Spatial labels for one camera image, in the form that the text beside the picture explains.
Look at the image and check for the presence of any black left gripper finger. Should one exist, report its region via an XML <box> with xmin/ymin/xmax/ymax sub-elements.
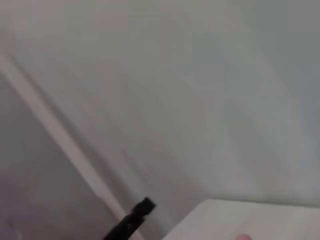
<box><xmin>103</xmin><ymin>196</ymin><xmax>157</xmax><ymax>240</ymax></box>

